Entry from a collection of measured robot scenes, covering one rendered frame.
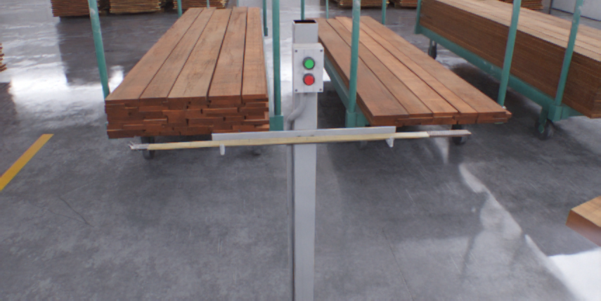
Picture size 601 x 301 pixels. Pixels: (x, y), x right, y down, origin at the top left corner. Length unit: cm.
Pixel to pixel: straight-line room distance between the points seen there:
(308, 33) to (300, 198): 48
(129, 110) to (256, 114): 74
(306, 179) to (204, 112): 142
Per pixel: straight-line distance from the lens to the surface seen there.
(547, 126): 394
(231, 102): 255
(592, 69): 348
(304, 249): 139
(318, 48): 105
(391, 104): 289
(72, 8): 1095
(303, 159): 121
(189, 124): 264
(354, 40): 278
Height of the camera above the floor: 150
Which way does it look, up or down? 24 degrees down
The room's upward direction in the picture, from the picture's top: straight up
